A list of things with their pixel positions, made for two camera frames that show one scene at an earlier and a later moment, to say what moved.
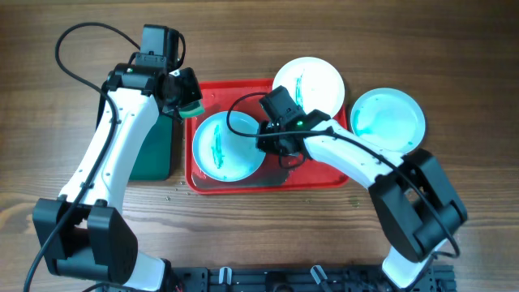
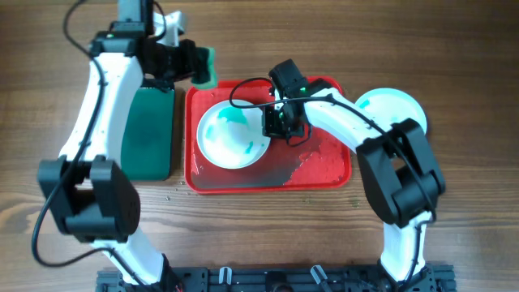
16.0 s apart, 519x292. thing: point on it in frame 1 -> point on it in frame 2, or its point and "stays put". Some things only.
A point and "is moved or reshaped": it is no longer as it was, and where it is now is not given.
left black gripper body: x=185 y=90 -> x=173 y=62
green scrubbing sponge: x=195 y=109 -> x=205 y=68
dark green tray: x=153 y=161 stays put
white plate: x=314 y=83 is moved or reshaped
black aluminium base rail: x=207 y=278 stays put
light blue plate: x=388 y=118 stays put
